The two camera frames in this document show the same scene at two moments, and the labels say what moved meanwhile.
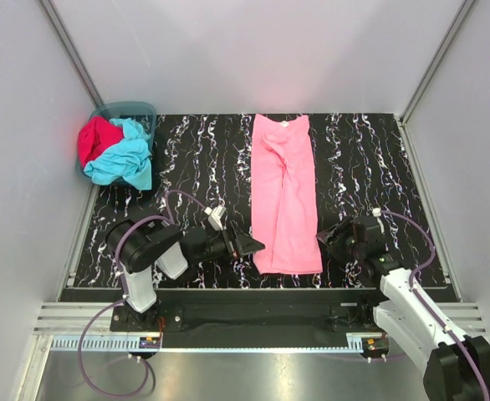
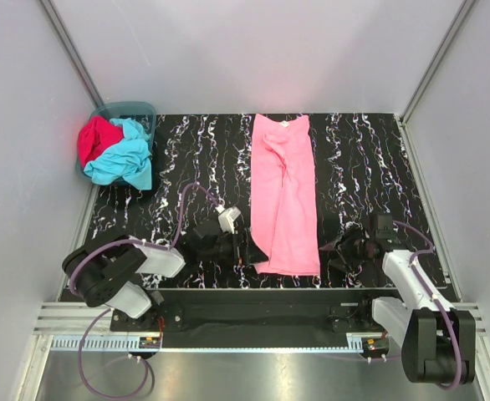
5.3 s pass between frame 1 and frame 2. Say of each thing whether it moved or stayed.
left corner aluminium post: stayed
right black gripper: moved
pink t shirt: stayed
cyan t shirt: stayed
